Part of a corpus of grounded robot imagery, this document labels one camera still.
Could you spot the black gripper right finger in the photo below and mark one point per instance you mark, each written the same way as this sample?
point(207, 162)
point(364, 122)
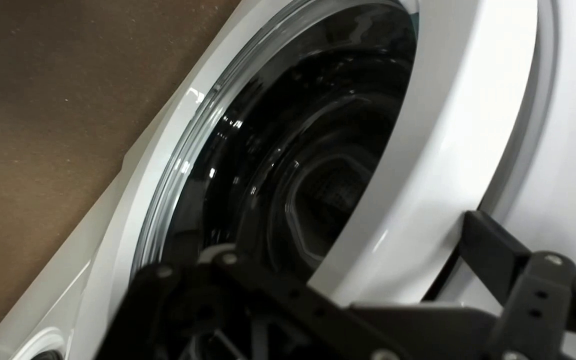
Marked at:
point(536, 291)

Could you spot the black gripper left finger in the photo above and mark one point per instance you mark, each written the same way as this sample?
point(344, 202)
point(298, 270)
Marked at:
point(142, 324)

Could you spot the washer round door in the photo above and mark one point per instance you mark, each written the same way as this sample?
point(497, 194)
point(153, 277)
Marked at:
point(336, 142)

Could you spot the middle white washing machine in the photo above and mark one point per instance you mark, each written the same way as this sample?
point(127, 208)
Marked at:
point(241, 311)

